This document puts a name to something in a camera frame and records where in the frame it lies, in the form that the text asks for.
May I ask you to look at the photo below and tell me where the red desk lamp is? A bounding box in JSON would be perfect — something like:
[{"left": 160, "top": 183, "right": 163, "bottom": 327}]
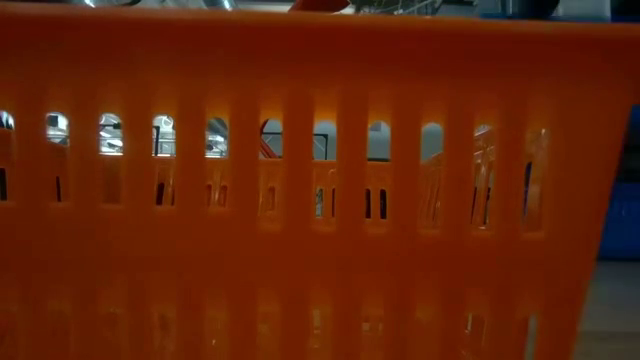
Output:
[{"left": 258, "top": 0, "right": 352, "bottom": 160}]

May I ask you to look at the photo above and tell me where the orange slotted plastic basket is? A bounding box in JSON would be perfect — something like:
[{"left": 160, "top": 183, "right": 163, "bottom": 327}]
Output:
[{"left": 0, "top": 2, "right": 640, "bottom": 360}]

